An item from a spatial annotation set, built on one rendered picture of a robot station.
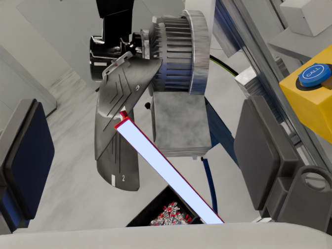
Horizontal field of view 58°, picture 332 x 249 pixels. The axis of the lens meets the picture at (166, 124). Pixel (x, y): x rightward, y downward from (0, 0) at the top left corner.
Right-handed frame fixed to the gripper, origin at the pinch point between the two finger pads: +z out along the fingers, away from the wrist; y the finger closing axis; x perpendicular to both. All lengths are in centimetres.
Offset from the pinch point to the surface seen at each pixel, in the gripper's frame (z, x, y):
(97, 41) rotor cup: 63, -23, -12
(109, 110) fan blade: 37.2, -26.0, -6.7
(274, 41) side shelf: 87, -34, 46
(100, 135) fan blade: 34.0, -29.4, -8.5
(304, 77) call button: 25.6, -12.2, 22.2
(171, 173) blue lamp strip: 20.6, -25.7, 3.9
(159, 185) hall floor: 145, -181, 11
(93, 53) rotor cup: 60, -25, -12
